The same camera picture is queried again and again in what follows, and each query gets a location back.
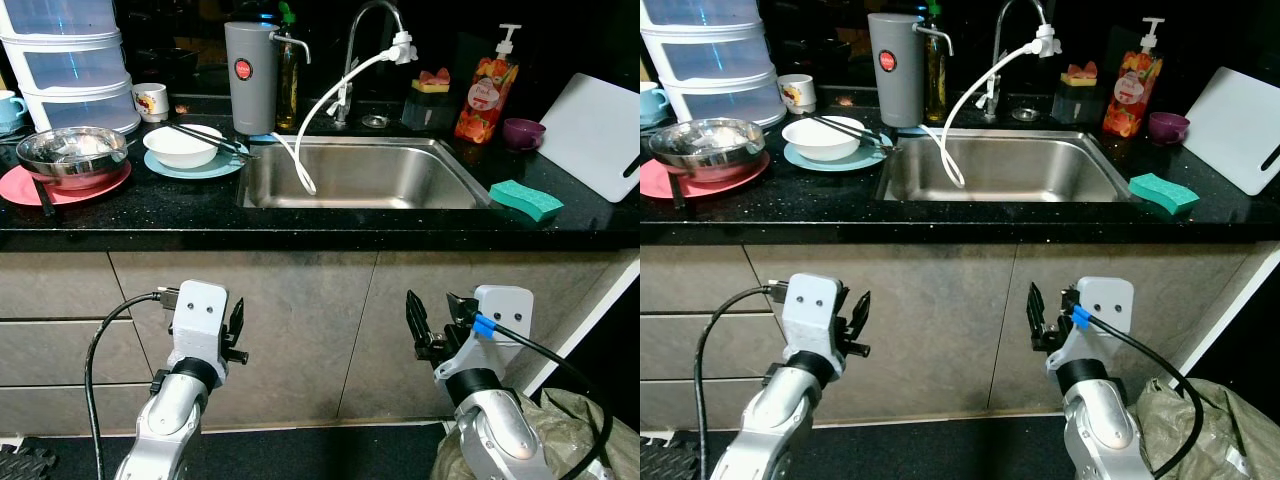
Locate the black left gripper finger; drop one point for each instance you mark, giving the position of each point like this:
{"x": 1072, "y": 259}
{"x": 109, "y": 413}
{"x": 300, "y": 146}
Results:
{"x": 847, "y": 312}
{"x": 863, "y": 315}
{"x": 237, "y": 322}

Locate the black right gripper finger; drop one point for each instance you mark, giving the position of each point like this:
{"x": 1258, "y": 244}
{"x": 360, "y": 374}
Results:
{"x": 1036, "y": 310}
{"x": 418, "y": 320}

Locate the white ceramic bowl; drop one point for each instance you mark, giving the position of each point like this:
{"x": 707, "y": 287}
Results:
{"x": 180, "y": 150}
{"x": 820, "y": 142}

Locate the grey kitchen cabinet front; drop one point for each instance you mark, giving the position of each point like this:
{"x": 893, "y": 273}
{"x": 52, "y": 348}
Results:
{"x": 320, "y": 330}
{"x": 950, "y": 320}

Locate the blue tape strip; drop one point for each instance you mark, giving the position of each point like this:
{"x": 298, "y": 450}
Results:
{"x": 483, "y": 326}
{"x": 1080, "y": 317}

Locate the stainless steel sink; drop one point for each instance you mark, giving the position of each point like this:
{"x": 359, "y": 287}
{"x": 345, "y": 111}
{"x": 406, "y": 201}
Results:
{"x": 1020, "y": 168}
{"x": 370, "y": 175}

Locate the light blue plate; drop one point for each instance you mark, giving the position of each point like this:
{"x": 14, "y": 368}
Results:
{"x": 870, "y": 158}
{"x": 225, "y": 165}

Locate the green sponge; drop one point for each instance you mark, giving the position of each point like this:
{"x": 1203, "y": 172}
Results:
{"x": 1163, "y": 193}
{"x": 525, "y": 200}

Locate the olive green sack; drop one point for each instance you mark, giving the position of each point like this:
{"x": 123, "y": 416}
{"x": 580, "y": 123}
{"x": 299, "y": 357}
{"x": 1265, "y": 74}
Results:
{"x": 1230, "y": 430}
{"x": 580, "y": 430}

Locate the small round metal fitting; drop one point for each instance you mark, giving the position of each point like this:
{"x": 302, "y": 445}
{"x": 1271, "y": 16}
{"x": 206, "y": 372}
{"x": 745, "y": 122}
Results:
{"x": 1025, "y": 114}
{"x": 375, "y": 121}

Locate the black sponge holder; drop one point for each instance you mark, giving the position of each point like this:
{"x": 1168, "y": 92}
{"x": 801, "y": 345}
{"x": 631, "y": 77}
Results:
{"x": 425, "y": 110}
{"x": 1072, "y": 103}

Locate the purple cup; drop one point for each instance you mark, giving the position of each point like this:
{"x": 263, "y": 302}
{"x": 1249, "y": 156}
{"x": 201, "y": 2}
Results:
{"x": 522, "y": 135}
{"x": 1167, "y": 128}

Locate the black ribbed floor mat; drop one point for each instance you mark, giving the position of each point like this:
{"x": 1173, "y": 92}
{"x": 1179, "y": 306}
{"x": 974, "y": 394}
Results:
{"x": 25, "y": 462}
{"x": 665, "y": 458}

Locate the stainless steel bowl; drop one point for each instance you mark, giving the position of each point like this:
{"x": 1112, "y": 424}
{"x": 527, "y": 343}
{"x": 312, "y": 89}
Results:
{"x": 708, "y": 142}
{"x": 70, "y": 150}

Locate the white printed mug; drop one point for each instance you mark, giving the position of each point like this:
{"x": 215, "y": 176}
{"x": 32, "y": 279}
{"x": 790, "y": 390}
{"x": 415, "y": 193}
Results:
{"x": 150, "y": 102}
{"x": 796, "y": 93}

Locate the orange soap pump bottle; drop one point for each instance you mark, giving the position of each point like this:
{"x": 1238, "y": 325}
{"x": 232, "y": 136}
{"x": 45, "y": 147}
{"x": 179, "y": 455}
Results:
{"x": 1132, "y": 93}
{"x": 485, "y": 100}

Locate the grey water filter canister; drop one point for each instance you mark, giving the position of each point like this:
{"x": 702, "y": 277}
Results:
{"x": 893, "y": 85}
{"x": 250, "y": 90}

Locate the pink plate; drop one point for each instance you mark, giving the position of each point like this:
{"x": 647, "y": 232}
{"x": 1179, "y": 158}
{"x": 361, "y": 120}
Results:
{"x": 655, "y": 180}
{"x": 20, "y": 187}

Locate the oil bottle with green cap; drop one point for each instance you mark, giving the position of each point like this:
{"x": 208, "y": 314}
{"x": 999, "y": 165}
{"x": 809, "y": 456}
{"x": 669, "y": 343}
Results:
{"x": 288, "y": 90}
{"x": 936, "y": 85}

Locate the white cutting board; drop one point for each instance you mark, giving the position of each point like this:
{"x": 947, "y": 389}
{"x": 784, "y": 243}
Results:
{"x": 1235, "y": 128}
{"x": 590, "y": 135}

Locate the chrome gooseneck faucet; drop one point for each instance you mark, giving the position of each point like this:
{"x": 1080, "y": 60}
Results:
{"x": 352, "y": 50}
{"x": 999, "y": 45}

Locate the white translucent plastic drawer tower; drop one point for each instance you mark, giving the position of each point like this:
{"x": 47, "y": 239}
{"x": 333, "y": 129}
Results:
{"x": 70, "y": 65}
{"x": 715, "y": 60}

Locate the light blue mug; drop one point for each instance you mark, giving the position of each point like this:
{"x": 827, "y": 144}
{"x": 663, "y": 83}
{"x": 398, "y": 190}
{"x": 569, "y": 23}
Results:
{"x": 8, "y": 110}
{"x": 650, "y": 102}

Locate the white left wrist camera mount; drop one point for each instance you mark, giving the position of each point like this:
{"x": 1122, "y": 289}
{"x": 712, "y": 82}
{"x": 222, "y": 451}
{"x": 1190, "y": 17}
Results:
{"x": 812, "y": 315}
{"x": 198, "y": 320}

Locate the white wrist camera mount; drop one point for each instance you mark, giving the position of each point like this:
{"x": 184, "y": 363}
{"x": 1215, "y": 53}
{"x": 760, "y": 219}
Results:
{"x": 500, "y": 320}
{"x": 198, "y": 320}
{"x": 812, "y": 315}
{"x": 1105, "y": 315}

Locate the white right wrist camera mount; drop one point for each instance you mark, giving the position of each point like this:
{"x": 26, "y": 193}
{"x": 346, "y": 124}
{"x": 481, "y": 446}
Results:
{"x": 1105, "y": 315}
{"x": 500, "y": 320}

